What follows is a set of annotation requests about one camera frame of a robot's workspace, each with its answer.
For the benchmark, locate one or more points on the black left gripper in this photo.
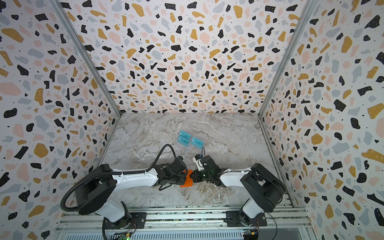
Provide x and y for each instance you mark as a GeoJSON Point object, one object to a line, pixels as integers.
{"type": "Point", "coordinates": [183, 181]}

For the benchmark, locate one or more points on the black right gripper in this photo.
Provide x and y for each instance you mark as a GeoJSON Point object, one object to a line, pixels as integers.
{"type": "Point", "coordinates": [199, 172]}

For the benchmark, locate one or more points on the orange card holder wallet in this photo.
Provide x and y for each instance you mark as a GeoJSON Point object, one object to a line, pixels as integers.
{"type": "Point", "coordinates": [189, 181]}

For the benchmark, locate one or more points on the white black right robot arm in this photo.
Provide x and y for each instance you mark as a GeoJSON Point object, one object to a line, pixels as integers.
{"type": "Point", "coordinates": [265, 189]}

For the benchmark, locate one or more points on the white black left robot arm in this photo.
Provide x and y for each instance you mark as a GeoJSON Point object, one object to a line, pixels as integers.
{"type": "Point", "coordinates": [94, 193]}

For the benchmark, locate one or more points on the teal VIP card right upper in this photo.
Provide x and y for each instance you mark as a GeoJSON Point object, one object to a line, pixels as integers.
{"type": "Point", "coordinates": [197, 143]}

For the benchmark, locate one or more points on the teal vip card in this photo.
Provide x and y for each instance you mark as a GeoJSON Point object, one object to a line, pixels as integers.
{"type": "Point", "coordinates": [184, 135]}
{"type": "Point", "coordinates": [197, 143]}
{"type": "Point", "coordinates": [184, 141]}

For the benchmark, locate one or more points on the teal VIP card left lower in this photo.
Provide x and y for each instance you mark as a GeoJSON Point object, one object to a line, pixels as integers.
{"type": "Point", "coordinates": [184, 141]}

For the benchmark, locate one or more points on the clear acrylic card display stand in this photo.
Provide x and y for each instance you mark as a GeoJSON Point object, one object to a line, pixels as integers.
{"type": "Point", "coordinates": [191, 151]}

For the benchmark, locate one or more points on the teal VIP card left upper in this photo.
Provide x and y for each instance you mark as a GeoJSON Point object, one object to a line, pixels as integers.
{"type": "Point", "coordinates": [184, 135]}

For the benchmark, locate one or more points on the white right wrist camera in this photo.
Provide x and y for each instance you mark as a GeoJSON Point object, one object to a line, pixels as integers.
{"type": "Point", "coordinates": [197, 159]}

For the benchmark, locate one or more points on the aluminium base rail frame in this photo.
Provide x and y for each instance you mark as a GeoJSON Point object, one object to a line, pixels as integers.
{"type": "Point", "coordinates": [211, 223]}

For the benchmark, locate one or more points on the aluminium corner post right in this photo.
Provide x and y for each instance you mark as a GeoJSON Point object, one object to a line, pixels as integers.
{"type": "Point", "coordinates": [306, 14]}

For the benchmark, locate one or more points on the aluminium corner post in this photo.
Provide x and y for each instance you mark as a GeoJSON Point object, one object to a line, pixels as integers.
{"type": "Point", "coordinates": [65, 21]}
{"type": "Point", "coordinates": [306, 14]}

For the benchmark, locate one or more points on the aluminium corner post left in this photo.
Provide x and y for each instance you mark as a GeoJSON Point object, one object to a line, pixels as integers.
{"type": "Point", "coordinates": [65, 21]}

